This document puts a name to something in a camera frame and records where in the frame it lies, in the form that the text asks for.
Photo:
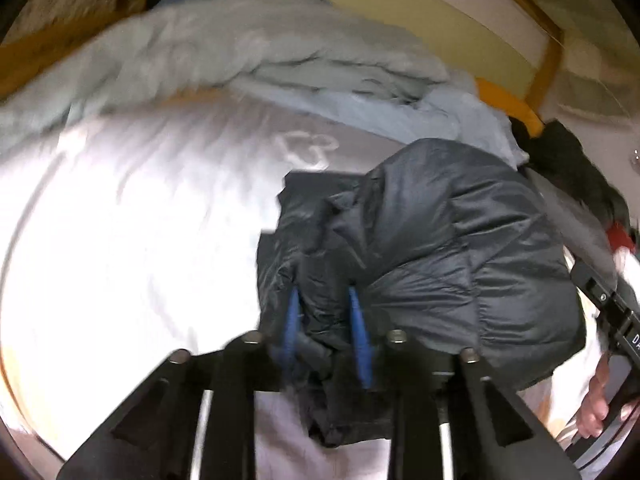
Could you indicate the white bed sheet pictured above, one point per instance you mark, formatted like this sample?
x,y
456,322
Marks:
x,y
125,240

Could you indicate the white folded cloth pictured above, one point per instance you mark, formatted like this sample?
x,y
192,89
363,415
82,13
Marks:
x,y
627,265

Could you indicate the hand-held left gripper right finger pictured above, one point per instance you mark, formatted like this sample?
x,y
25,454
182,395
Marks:
x,y
361,340

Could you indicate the black down jacket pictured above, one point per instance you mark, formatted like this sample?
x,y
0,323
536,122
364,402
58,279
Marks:
x,y
450,240

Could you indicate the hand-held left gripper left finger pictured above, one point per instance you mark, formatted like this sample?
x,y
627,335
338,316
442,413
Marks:
x,y
291,330

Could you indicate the black puffy coat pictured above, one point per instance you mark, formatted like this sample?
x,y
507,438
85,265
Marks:
x,y
575,170

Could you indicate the grey padded garment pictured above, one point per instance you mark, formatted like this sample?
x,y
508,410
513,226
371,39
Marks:
x,y
585,230

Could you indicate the person's right hand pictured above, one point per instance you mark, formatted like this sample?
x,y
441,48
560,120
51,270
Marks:
x,y
592,400

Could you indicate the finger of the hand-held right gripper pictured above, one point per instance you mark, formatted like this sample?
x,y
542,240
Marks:
x,y
597,290

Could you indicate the orange pillow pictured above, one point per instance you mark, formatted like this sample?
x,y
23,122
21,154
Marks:
x,y
505,102

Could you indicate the red flat object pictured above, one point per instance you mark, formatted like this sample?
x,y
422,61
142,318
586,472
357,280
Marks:
x,y
621,236

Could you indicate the wooden bunk bed frame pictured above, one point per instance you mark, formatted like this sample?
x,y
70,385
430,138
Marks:
x,y
547,65

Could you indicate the light blue duvet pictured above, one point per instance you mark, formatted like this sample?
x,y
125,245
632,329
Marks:
x,y
225,45

